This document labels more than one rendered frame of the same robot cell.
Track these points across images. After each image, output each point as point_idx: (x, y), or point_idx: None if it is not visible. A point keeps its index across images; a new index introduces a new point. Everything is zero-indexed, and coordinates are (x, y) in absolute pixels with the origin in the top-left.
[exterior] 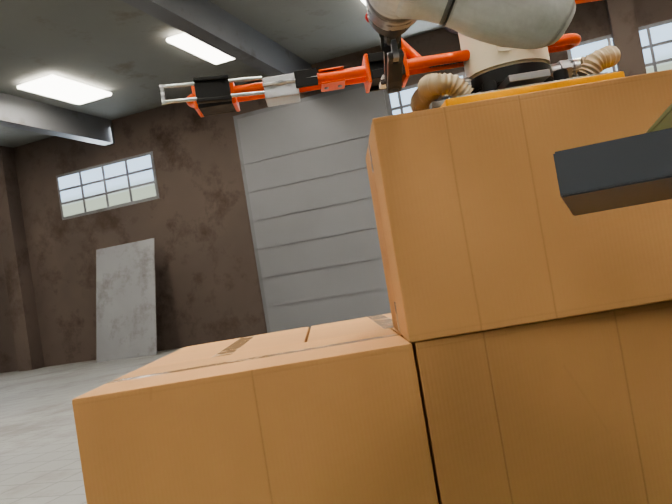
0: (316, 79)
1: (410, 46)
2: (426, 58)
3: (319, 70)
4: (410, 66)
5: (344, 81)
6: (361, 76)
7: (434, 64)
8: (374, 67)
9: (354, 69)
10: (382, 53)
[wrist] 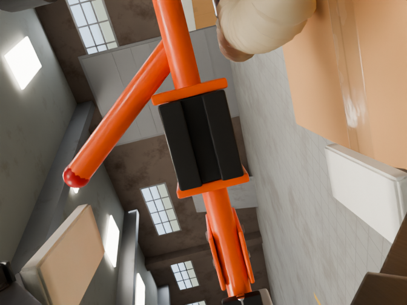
0: (249, 299)
1: (137, 77)
2: (171, 34)
3: (223, 289)
4: (195, 75)
5: (241, 229)
6: (227, 192)
7: (182, 11)
8: (211, 170)
9: (215, 213)
10: (176, 156)
